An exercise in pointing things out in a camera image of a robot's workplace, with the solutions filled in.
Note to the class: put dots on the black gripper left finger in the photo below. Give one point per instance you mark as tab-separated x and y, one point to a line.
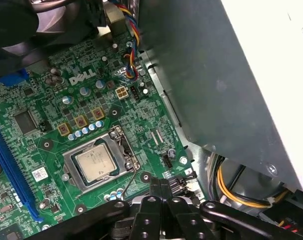
147	222

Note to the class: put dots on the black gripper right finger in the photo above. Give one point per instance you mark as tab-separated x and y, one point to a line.
184	222

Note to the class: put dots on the silver CPU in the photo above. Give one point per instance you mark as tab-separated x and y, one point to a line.
96	162

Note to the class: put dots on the metal socket cover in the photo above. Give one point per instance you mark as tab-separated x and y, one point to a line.
87	146

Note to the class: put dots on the green motherboard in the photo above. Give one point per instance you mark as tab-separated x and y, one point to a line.
146	117

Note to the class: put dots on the cream four pin connector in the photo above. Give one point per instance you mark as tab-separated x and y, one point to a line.
121	93

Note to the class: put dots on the long blue expansion slot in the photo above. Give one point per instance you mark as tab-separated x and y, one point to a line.
14	170

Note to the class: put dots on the grey power supply unit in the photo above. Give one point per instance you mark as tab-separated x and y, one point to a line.
204	75

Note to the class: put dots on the square black controller chip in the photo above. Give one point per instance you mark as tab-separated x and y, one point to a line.
25	122

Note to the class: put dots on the short blue board connector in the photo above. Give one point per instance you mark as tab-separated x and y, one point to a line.
11	80

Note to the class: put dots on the black case fan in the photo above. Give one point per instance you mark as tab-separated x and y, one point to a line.
16	25

